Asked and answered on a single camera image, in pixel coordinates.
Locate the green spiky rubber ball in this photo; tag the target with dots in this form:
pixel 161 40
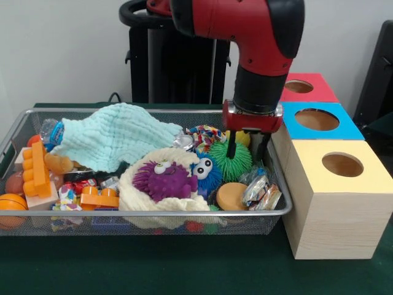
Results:
pixel 242 166

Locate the mint green waffle cloth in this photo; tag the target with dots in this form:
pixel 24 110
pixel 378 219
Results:
pixel 113 135

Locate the purple spiky monster toy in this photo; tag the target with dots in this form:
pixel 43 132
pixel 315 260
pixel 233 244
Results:
pixel 169 184

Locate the yellow ball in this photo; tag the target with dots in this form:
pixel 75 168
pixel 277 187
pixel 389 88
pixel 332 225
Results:
pixel 242 138

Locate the long orange building block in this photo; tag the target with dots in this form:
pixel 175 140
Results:
pixel 40 175

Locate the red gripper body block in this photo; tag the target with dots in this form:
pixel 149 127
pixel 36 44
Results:
pixel 251 123

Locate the colourful patterned fabric scrunchie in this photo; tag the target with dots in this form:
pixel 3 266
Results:
pixel 205 136

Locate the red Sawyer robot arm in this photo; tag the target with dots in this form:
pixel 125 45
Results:
pixel 261 46

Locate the wooden box with three holes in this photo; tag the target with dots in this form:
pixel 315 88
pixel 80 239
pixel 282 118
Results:
pixel 337 221

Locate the black upright panel on stand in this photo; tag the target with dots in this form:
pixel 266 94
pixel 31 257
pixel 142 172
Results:
pixel 380 77

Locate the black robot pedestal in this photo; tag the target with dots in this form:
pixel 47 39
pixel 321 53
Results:
pixel 184 77

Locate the blue spiky toy with eyes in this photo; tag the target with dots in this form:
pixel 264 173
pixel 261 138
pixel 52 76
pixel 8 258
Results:
pixel 212 181

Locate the cream knitted cloth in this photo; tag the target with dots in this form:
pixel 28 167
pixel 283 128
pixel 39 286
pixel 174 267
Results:
pixel 135 190

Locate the dark green table cloth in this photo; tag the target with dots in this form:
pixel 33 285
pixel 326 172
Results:
pixel 153 267

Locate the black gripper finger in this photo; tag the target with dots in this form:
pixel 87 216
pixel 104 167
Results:
pixel 264 146
pixel 231 146

